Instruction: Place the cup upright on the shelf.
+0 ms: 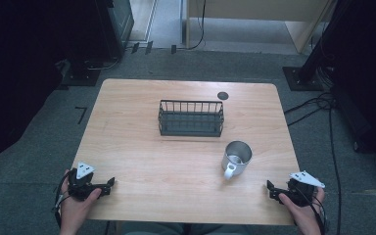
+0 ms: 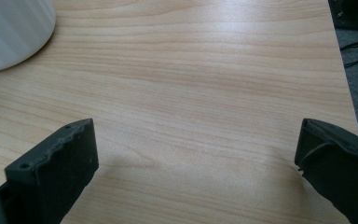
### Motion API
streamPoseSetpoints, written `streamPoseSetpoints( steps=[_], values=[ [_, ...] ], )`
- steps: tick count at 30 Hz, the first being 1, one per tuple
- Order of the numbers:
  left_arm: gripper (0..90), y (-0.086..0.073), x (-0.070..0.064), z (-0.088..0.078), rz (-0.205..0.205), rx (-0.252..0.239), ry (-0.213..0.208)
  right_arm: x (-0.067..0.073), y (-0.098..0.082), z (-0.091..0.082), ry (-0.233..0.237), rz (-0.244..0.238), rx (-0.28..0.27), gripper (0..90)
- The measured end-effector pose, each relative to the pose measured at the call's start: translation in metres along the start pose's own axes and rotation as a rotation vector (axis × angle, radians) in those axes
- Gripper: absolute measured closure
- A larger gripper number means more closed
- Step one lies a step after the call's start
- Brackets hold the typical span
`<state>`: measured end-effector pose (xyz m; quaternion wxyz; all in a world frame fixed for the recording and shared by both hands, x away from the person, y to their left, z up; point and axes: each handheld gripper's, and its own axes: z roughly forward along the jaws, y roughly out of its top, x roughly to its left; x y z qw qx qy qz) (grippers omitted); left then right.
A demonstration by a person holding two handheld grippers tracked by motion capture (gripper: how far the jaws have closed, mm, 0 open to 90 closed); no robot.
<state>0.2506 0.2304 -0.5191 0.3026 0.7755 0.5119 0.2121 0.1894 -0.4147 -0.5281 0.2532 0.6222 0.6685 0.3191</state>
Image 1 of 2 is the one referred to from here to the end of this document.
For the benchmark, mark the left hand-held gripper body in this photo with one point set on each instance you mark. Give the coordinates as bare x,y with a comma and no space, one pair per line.
80,186

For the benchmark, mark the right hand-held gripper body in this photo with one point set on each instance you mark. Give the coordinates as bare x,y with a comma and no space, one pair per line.
302,192

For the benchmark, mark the person's right hand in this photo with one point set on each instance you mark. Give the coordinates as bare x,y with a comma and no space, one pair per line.
302,217

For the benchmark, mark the person's left hand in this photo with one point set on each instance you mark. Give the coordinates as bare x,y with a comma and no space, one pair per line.
75,210

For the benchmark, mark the black metal stand with base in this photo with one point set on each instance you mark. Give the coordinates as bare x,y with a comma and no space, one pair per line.
302,78
80,76

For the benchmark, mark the dark equipment cabinet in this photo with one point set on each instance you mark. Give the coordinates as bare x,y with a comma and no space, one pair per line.
117,26

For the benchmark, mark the light wooden cabinet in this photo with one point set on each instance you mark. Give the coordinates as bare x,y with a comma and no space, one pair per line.
258,9

